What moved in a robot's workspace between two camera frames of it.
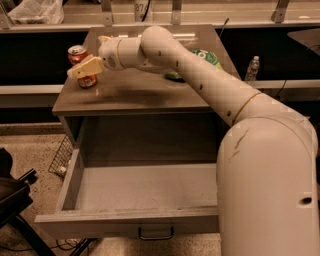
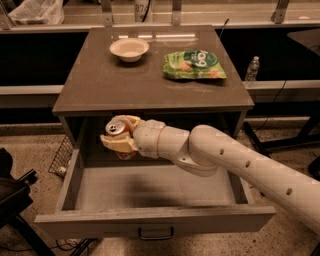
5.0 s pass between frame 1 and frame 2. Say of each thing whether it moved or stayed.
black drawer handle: stayed
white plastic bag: stayed
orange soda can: moved
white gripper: moved
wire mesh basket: stayed
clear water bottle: stayed
